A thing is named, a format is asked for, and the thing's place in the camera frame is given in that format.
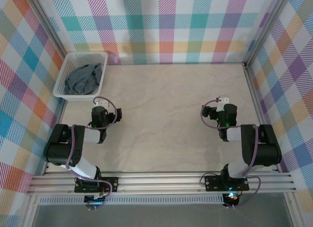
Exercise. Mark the grey-blue t-shirt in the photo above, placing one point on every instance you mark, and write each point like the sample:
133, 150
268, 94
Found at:
83, 80

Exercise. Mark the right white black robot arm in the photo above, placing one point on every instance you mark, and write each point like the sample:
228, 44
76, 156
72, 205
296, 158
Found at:
266, 151

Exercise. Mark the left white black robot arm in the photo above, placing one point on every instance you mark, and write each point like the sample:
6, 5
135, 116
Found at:
83, 169

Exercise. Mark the white plastic mesh basket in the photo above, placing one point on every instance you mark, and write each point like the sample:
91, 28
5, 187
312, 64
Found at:
61, 88

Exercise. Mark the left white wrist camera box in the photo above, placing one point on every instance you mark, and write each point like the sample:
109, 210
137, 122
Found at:
101, 103

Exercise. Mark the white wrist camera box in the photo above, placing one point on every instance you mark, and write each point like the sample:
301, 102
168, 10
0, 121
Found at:
101, 103
223, 98

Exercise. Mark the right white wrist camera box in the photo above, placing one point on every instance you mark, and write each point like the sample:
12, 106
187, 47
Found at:
223, 98

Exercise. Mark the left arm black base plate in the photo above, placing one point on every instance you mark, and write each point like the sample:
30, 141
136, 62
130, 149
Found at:
113, 184

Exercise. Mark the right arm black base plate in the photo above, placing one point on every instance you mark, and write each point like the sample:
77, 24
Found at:
212, 183

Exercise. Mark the wide aluminium mounting rail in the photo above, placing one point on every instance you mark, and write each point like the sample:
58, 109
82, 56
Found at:
159, 183

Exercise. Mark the aluminium frame post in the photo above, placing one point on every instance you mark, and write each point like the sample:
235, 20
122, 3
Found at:
46, 24
266, 29

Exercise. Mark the aluminium frame leg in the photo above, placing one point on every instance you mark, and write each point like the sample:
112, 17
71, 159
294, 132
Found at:
294, 210
30, 212

